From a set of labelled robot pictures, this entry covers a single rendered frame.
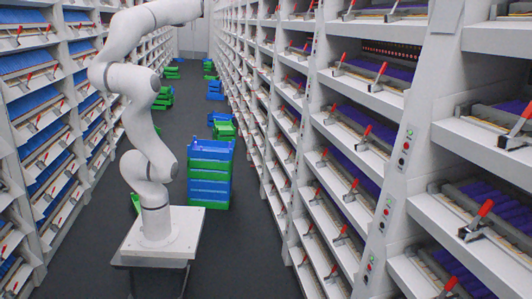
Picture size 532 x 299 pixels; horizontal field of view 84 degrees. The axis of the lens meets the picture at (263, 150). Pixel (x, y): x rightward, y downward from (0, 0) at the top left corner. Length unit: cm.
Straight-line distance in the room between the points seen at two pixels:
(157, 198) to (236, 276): 67
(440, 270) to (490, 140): 35
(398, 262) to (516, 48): 55
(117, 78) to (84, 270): 116
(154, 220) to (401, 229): 97
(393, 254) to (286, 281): 94
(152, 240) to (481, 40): 133
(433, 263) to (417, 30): 57
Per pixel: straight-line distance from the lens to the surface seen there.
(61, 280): 190
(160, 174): 122
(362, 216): 104
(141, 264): 144
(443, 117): 76
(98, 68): 108
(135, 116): 109
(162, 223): 141
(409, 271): 89
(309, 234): 149
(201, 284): 171
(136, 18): 107
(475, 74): 79
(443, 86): 74
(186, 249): 142
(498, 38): 68
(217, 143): 219
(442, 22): 77
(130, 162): 128
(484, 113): 75
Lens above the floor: 126
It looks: 23 degrees down
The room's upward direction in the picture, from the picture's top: 6 degrees clockwise
